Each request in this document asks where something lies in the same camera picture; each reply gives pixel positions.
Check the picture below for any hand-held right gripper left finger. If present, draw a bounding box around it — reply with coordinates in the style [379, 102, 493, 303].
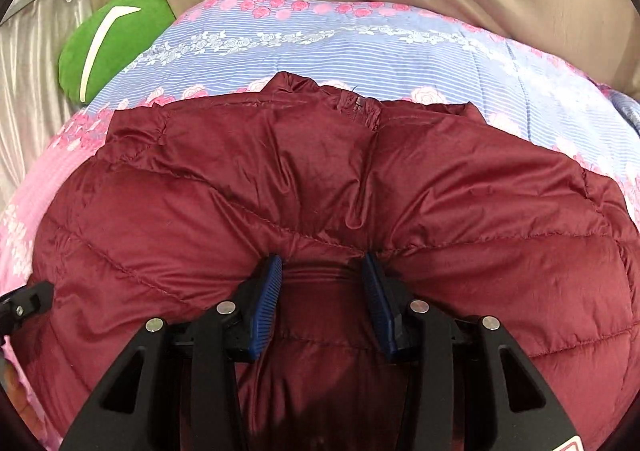
[60, 254, 284, 451]

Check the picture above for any person's left hand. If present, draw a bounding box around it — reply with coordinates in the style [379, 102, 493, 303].
[0, 356, 33, 414]

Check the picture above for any pink and blue floral bedsheet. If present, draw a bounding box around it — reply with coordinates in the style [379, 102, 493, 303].
[0, 0, 640, 451]

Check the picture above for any silver satin curtain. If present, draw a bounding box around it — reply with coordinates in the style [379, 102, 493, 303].
[0, 0, 93, 212]

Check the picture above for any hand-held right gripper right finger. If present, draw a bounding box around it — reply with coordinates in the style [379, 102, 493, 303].
[361, 252, 584, 451]

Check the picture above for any maroon puffer jacket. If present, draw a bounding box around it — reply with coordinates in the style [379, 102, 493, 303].
[10, 71, 640, 451]

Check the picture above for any green pillow with white stripe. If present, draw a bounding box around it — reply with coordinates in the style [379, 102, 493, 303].
[57, 0, 177, 106]

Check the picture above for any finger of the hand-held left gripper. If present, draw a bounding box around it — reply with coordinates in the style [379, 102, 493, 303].
[0, 280, 57, 338]

